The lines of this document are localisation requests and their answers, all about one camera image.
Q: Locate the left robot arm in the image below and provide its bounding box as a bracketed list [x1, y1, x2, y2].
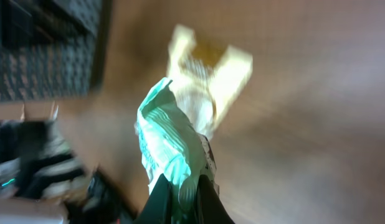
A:
[0, 120, 87, 200]

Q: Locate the teal white snack packet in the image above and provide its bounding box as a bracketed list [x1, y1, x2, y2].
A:
[136, 77, 217, 211]

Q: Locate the brown Pantree snack packet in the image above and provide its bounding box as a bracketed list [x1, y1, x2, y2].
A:
[166, 24, 253, 139]

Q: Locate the grey plastic mesh basket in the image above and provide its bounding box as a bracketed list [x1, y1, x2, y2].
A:
[0, 0, 113, 102]

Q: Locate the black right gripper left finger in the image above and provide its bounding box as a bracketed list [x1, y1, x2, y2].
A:
[133, 174, 173, 224]

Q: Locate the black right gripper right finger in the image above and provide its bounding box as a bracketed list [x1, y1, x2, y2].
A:
[195, 175, 235, 224]

